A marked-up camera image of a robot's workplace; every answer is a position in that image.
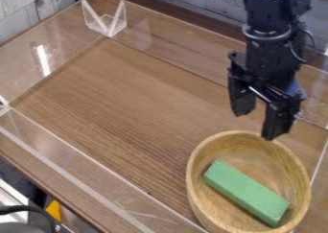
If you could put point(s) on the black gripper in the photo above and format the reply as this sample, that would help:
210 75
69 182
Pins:
262 73

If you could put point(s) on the brown wooden bowl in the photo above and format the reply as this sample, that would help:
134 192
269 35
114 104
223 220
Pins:
268 162

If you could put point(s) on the green rectangular block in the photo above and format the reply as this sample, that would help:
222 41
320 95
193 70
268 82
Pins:
256 198

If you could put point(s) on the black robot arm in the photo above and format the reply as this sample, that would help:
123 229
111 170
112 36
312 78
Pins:
276 15

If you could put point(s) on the yellow black clamp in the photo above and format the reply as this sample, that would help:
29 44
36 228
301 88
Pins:
53 210

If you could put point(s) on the clear acrylic enclosure wall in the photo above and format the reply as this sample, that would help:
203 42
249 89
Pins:
104 113

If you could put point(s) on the clear acrylic corner bracket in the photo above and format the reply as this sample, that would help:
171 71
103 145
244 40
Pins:
106 24

